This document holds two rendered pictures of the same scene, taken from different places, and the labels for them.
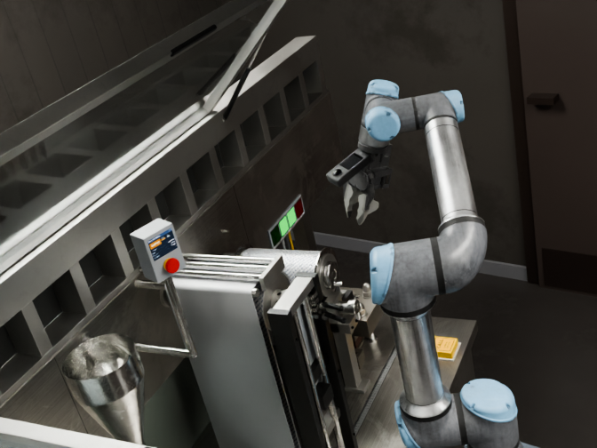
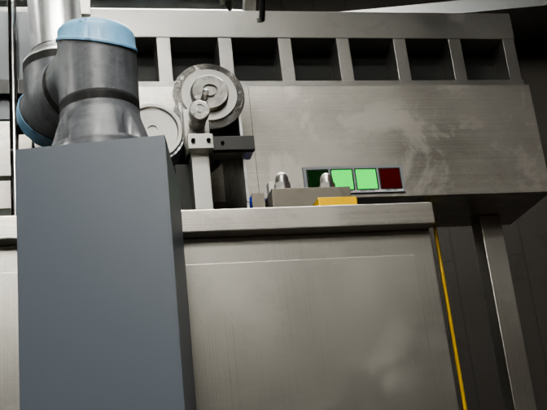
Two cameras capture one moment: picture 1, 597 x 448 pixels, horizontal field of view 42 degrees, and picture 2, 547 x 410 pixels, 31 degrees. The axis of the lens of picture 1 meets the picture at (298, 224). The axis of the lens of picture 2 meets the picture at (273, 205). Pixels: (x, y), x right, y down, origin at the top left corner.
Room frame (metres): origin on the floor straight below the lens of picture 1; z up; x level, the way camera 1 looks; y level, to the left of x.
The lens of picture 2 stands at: (0.60, -1.42, 0.36)
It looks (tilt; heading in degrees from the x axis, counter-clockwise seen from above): 20 degrees up; 46
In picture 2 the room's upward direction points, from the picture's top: 6 degrees counter-clockwise
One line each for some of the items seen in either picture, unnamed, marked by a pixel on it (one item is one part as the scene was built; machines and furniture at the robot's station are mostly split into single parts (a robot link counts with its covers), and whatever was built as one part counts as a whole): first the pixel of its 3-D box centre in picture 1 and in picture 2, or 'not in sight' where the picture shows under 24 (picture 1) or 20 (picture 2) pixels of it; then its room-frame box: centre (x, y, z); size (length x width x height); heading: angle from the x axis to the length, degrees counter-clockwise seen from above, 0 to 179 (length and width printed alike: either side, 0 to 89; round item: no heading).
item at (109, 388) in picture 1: (103, 368); not in sight; (1.23, 0.42, 1.50); 0.14 x 0.14 x 0.06
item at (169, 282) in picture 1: (179, 314); not in sight; (1.34, 0.27, 1.51); 0.02 x 0.02 x 0.20
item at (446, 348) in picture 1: (442, 348); (333, 209); (1.81, -0.32, 0.91); 0.07 x 0.07 x 0.02; 59
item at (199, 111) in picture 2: (353, 307); (199, 111); (1.72, -0.09, 1.18); 0.04 x 0.02 x 0.04; 149
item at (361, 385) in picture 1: (348, 343); (201, 179); (1.74, -0.06, 1.05); 0.06 x 0.05 x 0.31; 59
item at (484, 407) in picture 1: (487, 413); (95, 67); (1.34, -0.31, 1.07); 0.13 x 0.12 x 0.14; 81
